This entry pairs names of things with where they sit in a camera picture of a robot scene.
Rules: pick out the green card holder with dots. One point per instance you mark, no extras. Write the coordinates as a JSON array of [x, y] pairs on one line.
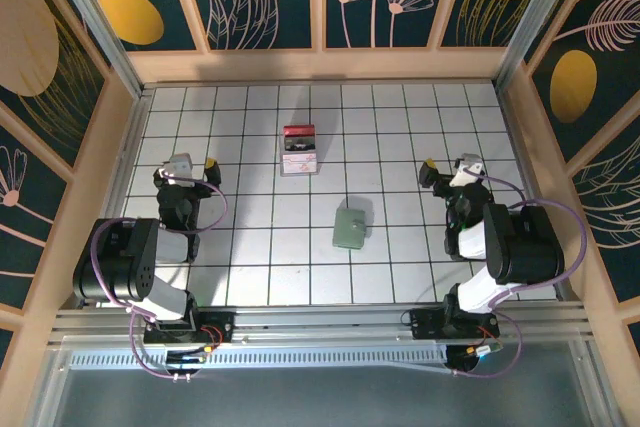
[[349, 232]]

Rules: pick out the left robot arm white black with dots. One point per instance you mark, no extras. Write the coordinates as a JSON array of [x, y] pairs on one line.
[[125, 267]]

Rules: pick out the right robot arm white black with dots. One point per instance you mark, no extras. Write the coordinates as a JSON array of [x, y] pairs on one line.
[[525, 247]]

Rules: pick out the white card red drawing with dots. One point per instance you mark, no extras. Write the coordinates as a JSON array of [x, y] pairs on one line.
[[300, 162]]

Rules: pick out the plain red card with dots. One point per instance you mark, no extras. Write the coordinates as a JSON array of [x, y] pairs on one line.
[[299, 131]]

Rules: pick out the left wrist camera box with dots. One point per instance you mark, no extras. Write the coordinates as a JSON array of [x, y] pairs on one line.
[[180, 166]]

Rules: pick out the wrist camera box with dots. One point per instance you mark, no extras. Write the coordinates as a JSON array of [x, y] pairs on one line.
[[467, 167], [180, 166]]

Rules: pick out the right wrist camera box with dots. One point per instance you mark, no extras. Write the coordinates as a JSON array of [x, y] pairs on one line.
[[467, 167]]

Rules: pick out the aluminium table side rail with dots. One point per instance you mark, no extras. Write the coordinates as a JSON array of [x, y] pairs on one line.
[[518, 147], [131, 147]]

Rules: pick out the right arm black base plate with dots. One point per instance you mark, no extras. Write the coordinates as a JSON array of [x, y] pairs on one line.
[[422, 327]]

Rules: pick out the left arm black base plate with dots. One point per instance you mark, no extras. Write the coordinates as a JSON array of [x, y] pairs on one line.
[[225, 329]]

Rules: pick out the aluminium corner post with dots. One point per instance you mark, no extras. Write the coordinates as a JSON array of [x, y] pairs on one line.
[[537, 22], [97, 22]]

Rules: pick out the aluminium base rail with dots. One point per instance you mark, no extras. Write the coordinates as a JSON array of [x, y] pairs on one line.
[[320, 322]]

